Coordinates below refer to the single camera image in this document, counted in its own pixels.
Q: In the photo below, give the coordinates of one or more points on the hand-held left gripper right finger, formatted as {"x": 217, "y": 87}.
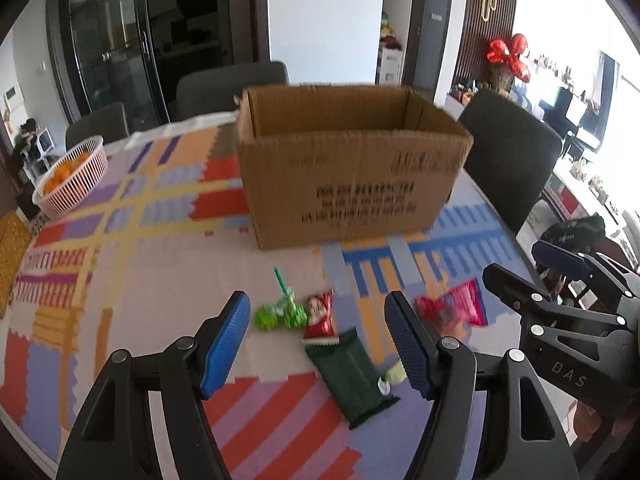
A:
{"x": 407, "y": 345}

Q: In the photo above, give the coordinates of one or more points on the pale green candy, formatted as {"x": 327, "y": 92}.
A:
{"x": 392, "y": 379}

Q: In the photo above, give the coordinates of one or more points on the red clear snack packet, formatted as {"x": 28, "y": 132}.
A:
{"x": 460, "y": 305}

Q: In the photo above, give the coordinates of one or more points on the black plush toy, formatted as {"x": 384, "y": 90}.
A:
{"x": 26, "y": 137}

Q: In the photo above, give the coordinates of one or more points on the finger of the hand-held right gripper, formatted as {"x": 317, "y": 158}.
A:
{"x": 560, "y": 260}
{"x": 525, "y": 295}

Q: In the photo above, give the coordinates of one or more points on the red foil balloons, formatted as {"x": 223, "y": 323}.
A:
{"x": 510, "y": 55}

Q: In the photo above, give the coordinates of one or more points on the dark glass sliding door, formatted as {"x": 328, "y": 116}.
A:
{"x": 125, "y": 35}

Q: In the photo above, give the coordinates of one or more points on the white plastic basket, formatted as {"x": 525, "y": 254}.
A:
{"x": 80, "y": 187}

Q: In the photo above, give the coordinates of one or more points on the dark bag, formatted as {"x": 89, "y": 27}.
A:
{"x": 575, "y": 232}

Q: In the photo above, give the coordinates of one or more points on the black piano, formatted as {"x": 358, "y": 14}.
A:
{"x": 570, "y": 115}

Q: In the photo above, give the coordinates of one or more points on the small red snack packet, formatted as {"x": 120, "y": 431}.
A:
{"x": 320, "y": 315}

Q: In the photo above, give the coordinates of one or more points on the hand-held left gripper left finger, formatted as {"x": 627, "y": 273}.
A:
{"x": 227, "y": 345}

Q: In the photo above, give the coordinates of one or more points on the white intercom panel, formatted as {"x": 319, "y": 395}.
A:
{"x": 11, "y": 95}

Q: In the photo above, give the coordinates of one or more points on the large dark grey chair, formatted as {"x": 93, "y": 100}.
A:
{"x": 510, "y": 150}

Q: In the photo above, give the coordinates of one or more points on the grey interior door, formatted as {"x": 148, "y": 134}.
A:
{"x": 430, "y": 35}

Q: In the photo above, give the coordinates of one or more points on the green lollipop candy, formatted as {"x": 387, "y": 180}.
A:
{"x": 280, "y": 312}

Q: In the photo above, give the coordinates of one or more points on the brown cardboard box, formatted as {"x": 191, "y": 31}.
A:
{"x": 350, "y": 185}

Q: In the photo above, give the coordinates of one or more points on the pile of oranges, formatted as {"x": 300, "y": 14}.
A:
{"x": 62, "y": 175}

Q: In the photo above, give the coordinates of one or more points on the white toy storage shelf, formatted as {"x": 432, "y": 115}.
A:
{"x": 391, "y": 62}

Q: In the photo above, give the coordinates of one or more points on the small white shelf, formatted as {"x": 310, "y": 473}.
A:
{"x": 44, "y": 147}

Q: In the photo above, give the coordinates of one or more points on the dark green snack packet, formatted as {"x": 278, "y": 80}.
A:
{"x": 350, "y": 375}

